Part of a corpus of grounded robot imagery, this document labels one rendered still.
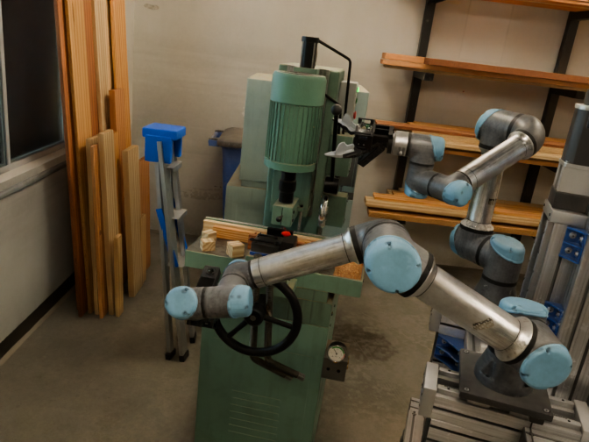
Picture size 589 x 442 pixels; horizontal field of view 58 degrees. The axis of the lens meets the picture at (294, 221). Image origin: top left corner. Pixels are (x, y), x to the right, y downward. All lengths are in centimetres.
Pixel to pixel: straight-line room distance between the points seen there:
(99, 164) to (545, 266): 219
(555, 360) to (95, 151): 232
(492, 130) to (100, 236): 207
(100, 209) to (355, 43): 215
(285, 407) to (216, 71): 273
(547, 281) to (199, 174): 310
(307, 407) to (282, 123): 100
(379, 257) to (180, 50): 322
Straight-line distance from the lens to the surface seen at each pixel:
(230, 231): 192
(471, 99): 422
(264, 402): 202
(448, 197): 157
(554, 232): 161
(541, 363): 132
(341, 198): 197
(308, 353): 188
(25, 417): 261
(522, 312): 142
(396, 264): 114
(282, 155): 172
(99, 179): 298
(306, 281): 175
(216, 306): 124
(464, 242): 198
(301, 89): 168
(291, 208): 179
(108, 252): 310
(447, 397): 154
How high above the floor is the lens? 161
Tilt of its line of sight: 19 degrees down
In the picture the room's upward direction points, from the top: 7 degrees clockwise
